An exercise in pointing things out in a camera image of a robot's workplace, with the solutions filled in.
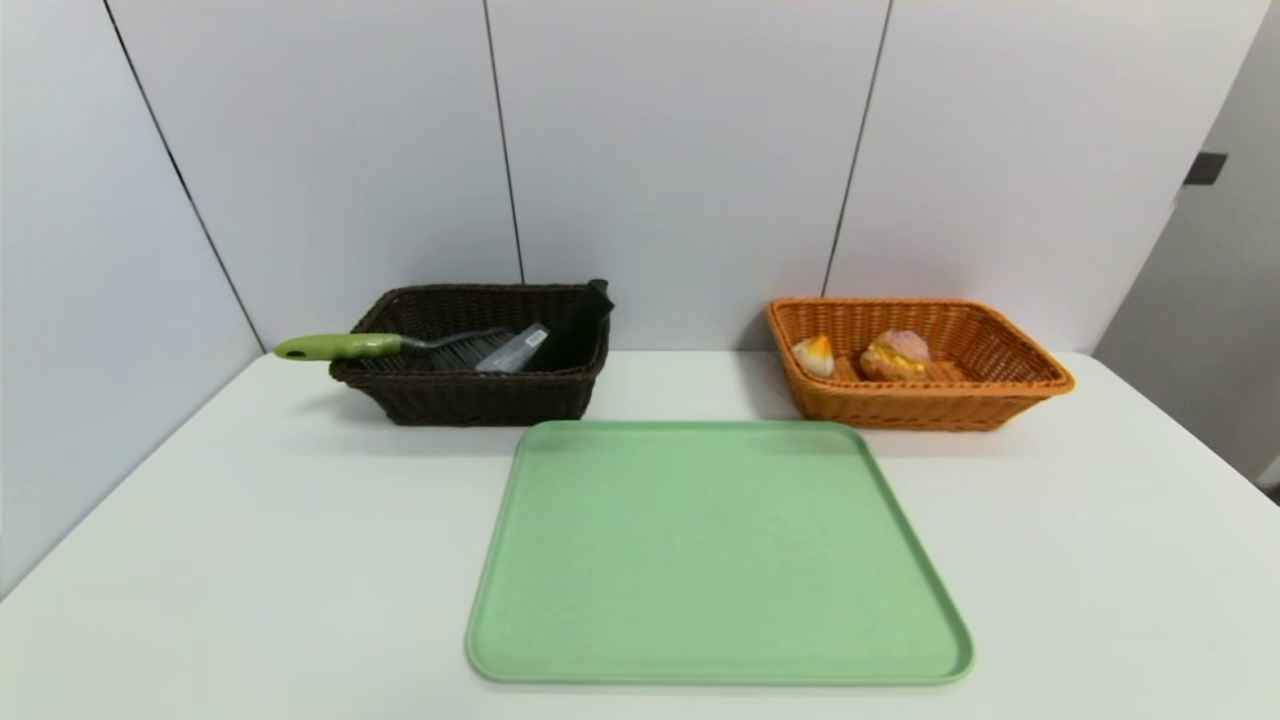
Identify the small dark wall plate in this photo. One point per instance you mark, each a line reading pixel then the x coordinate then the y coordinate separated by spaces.
pixel 1207 168

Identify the black glasses case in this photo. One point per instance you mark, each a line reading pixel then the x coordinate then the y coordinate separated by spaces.
pixel 575 325

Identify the dark brown wicker basket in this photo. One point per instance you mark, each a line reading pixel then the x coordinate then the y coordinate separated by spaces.
pixel 470 400

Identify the round egg yolk pastry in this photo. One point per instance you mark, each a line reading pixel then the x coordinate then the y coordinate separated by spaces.
pixel 815 355

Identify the orange wicker basket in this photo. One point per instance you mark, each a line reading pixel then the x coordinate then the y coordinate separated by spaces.
pixel 900 410

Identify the pink cream puff pastry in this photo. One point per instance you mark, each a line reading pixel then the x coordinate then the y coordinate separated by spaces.
pixel 897 355

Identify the light green plastic tray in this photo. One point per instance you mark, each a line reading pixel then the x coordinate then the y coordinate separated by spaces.
pixel 720 560

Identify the slim transparent grey pen case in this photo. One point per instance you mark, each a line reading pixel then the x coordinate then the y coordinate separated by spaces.
pixel 515 350

